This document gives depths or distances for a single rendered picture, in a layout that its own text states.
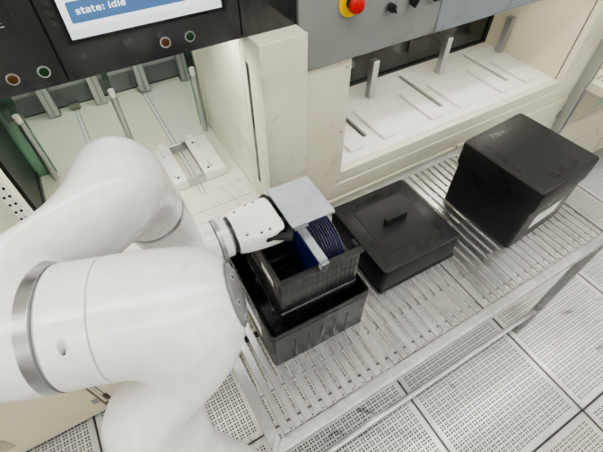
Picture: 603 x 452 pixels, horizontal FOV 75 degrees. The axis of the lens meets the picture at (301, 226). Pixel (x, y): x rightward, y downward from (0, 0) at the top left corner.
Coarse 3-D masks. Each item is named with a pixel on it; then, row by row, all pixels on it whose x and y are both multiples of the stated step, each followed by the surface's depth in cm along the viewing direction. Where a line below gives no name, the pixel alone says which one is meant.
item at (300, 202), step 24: (288, 192) 84; (312, 192) 84; (288, 216) 79; (312, 216) 79; (312, 240) 85; (264, 264) 87; (336, 264) 84; (264, 288) 98; (288, 288) 84; (312, 288) 89; (336, 288) 95; (288, 312) 90
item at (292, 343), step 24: (240, 264) 111; (288, 264) 123; (360, 288) 103; (264, 312) 112; (312, 312) 109; (336, 312) 98; (360, 312) 106; (264, 336) 100; (288, 336) 93; (312, 336) 101; (288, 360) 104
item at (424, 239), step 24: (384, 192) 130; (408, 192) 130; (336, 216) 124; (360, 216) 123; (384, 216) 123; (408, 216) 123; (432, 216) 123; (360, 240) 117; (384, 240) 117; (408, 240) 117; (432, 240) 117; (456, 240) 119; (360, 264) 122; (384, 264) 112; (408, 264) 113; (432, 264) 123; (384, 288) 117
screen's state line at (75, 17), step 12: (84, 0) 66; (96, 0) 66; (108, 0) 67; (120, 0) 68; (132, 0) 69; (144, 0) 70; (156, 0) 71; (168, 0) 72; (180, 0) 73; (72, 12) 66; (84, 12) 67; (96, 12) 68; (108, 12) 68; (120, 12) 69
